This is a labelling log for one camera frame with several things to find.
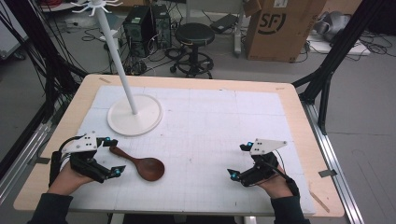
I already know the white hook stand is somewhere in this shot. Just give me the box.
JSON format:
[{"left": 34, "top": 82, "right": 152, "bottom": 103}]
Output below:
[{"left": 70, "top": 0, "right": 163, "bottom": 137}]

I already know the white stand leg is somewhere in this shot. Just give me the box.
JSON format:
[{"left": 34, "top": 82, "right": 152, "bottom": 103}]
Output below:
[{"left": 233, "top": 0, "right": 247, "bottom": 57}]

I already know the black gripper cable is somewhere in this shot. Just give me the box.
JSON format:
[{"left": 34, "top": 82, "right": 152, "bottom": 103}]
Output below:
[
  {"left": 58, "top": 133, "right": 87, "bottom": 153},
  {"left": 264, "top": 150, "right": 291, "bottom": 184}
]

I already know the person's left hand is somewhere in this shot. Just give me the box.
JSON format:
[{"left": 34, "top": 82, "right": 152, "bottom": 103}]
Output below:
[{"left": 47, "top": 161, "right": 95, "bottom": 197}]

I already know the person's right hand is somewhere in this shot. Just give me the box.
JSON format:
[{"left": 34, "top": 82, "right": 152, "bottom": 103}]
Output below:
[{"left": 258, "top": 164, "right": 295, "bottom": 200}]

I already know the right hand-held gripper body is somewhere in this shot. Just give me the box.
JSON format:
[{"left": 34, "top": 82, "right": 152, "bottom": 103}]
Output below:
[{"left": 238, "top": 138, "right": 288, "bottom": 188}]

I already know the brown cardboard box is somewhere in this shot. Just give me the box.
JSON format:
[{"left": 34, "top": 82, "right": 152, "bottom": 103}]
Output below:
[{"left": 244, "top": 0, "right": 328, "bottom": 63}]

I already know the white floor board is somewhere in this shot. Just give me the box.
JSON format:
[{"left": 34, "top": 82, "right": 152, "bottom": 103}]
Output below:
[{"left": 306, "top": 33, "right": 372, "bottom": 57}]

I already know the black round stool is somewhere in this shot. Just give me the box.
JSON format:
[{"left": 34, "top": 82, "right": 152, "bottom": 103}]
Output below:
[{"left": 169, "top": 21, "right": 217, "bottom": 79}]

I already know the slim black computer tower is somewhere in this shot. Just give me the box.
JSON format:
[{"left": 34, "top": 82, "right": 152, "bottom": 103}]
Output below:
[{"left": 151, "top": 3, "right": 173, "bottom": 49}]

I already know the black flat device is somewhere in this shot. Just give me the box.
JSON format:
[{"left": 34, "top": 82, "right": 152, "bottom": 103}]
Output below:
[{"left": 209, "top": 13, "right": 239, "bottom": 35}]

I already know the brown wooden spoon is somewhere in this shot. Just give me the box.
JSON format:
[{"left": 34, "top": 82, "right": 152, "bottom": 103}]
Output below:
[{"left": 108, "top": 145, "right": 165, "bottom": 183}]

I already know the large black computer tower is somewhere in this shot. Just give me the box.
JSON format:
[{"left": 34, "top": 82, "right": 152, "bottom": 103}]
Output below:
[{"left": 122, "top": 5, "right": 154, "bottom": 59}]

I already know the tan tape strip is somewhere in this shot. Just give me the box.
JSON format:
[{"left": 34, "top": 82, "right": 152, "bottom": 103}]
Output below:
[{"left": 309, "top": 190, "right": 331, "bottom": 214}]

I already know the white grid mat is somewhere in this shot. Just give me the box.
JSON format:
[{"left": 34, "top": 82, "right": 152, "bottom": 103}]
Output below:
[{"left": 50, "top": 85, "right": 318, "bottom": 217}]

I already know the aluminium rail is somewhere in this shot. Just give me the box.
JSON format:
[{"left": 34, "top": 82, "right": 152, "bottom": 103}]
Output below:
[
  {"left": 300, "top": 100, "right": 365, "bottom": 224},
  {"left": 0, "top": 122, "right": 52, "bottom": 203}
]

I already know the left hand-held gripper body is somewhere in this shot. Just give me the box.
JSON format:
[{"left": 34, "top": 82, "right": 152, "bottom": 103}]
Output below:
[{"left": 61, "top": 132, "right": 110, "bottom": 184}]

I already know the black metal frame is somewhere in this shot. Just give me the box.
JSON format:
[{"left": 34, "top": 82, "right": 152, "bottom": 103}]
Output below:
[
  {"left": 291, "top": 0, "right": 390, "bottom": 135},
  {"left": 0, "top": 0, "right": 89, "bottom": 125}
]

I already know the grey bundled object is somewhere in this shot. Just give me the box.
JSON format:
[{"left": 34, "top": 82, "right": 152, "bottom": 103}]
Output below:
[{"left": 312, "top": 10, "right": 352, "bottom": 42}]

